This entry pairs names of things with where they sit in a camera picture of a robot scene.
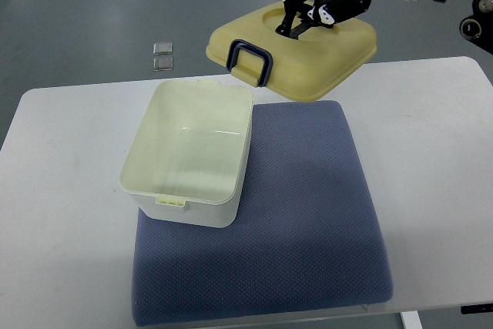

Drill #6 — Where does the yellow box lid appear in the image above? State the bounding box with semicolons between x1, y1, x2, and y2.
206;2;377;102

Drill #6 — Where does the upper metal floor plate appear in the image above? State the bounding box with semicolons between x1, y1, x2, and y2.
153;42;173;55

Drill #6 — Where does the metal floor plate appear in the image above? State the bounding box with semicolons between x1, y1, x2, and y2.
153;55;173;72
153;42;173;55

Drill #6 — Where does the lower metal floor plate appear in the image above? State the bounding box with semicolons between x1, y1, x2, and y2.
153;55;173;72

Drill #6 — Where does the white storage box base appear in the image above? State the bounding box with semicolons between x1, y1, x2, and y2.
119;79;254;228

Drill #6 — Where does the blue-grey cushion mat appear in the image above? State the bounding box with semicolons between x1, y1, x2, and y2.
132;100;394;326

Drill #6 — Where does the white table leg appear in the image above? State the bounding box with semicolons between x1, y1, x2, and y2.
400;311;423;329

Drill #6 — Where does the black table control panel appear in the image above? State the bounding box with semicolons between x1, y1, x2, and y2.
461;303;493;314

